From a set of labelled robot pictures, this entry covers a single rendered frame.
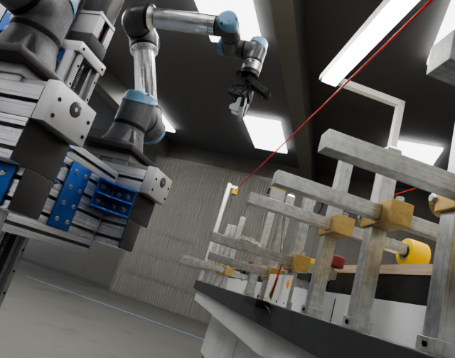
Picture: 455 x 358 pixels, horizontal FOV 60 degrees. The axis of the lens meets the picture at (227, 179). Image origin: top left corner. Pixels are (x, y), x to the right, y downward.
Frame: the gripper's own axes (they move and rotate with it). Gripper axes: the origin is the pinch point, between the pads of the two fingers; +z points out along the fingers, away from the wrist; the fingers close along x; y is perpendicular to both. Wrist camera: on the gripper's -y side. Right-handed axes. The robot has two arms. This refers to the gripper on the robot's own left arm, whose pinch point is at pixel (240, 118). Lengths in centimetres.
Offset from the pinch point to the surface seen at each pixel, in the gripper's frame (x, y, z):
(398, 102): -163, -64, -111
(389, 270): 10, -60, 43
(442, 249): 64, -60, 46
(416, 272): 21, -65, 44
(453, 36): 101, -51, 36
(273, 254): 3, -26, 47
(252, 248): 6, -19, 47
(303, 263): 3, -36, 47
